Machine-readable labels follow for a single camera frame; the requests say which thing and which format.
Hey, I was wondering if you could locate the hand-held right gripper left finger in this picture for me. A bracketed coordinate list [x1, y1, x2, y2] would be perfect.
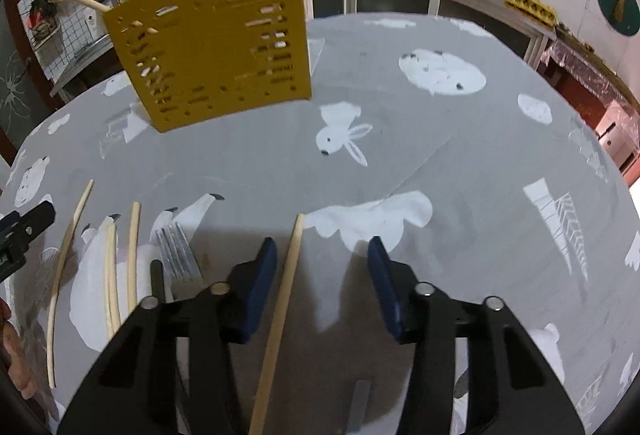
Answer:
[57, 237, 278, 435]

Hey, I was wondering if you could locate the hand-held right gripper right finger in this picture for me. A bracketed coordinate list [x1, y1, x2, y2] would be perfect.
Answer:
[367, 236, 586, 435]

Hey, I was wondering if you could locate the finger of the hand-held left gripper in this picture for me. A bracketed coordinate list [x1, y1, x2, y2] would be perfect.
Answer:
[0, 202, 56, 283]

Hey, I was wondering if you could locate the yellow perforated utensil holder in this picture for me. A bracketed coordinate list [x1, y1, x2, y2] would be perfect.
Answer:
[102, 0, 313, 133]

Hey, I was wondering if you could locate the person's left hand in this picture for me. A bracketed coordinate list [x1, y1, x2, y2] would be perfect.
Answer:
[0, 300, 33, 398]

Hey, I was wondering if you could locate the silver metal fork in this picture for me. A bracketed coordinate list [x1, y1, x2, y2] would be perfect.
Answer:
[156, 222, 205, 301]

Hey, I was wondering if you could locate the brown glass panel door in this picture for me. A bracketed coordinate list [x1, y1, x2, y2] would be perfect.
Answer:
[0, 0, 56, 166]

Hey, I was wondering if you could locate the steel kitchen sink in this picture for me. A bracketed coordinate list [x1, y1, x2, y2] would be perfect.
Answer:
[49, 32, 118, 98]

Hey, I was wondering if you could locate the red side cabinet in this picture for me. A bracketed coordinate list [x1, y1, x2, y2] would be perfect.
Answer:
[537, 37, 640, 176]

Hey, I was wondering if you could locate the yellow egg tray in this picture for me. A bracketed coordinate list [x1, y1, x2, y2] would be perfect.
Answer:
[505, 0, 558, 24]

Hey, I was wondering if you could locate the green round board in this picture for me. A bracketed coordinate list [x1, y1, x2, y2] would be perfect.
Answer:
[596, 0, 640, 36]

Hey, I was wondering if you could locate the black utensil handle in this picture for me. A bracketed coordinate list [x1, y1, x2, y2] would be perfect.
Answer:
[150, 259, 167, 303]

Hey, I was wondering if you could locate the wire wall basket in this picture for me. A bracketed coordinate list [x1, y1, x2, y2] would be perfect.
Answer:
[27, 0, 63, 46]

